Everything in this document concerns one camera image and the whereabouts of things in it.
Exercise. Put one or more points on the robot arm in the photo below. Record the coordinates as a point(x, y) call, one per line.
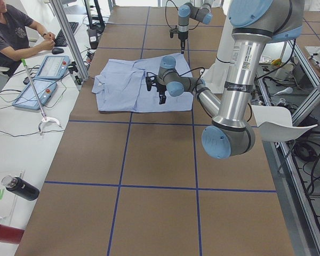
point(255, 24)
point(185, 13)

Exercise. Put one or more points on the aluminium frame post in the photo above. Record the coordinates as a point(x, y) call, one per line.
point(70, 38)

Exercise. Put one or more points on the upper teach pendant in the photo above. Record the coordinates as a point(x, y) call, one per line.
point(53, 67)

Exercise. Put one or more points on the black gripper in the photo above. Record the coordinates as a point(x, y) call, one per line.
point(182, 36)
point(161, 90)

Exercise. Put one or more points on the green handled reacher grabber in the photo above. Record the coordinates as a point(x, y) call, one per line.
point(45, 118)

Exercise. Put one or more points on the red water bottle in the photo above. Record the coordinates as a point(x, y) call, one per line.
point(10, 235)

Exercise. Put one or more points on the brown paper table cover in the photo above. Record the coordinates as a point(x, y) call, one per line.
point(142, 184)

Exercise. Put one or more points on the black water bottle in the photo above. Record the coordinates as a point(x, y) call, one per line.
point(20, 187)

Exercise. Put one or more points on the light blue striped shirt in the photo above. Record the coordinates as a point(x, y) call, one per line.
point(121, 86)

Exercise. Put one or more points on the teach pendant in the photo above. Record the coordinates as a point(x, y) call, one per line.
point(53, 67)
point(27, 98)

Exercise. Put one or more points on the black computer mouse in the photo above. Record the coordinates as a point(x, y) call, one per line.
point(57, 50)

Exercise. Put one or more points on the white plastic chair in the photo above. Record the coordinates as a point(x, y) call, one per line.
point(275, 124)

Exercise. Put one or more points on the lower teach pendant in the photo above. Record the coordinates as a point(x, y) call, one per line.
point(27, 98)

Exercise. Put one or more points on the seated person dark shirt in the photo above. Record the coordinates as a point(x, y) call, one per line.
point(14, 43)

